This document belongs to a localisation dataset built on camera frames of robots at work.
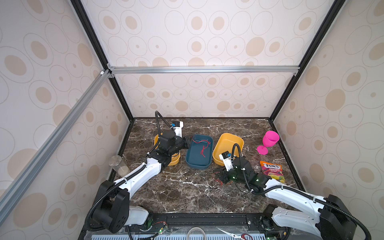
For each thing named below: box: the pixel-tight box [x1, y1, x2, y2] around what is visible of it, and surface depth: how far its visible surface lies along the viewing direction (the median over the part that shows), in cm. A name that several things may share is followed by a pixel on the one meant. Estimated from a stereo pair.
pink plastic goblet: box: [257, 130, 280, 155], surface depth 94 cm
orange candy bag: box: [260, 161, 286, 184], surface depth 91 cm
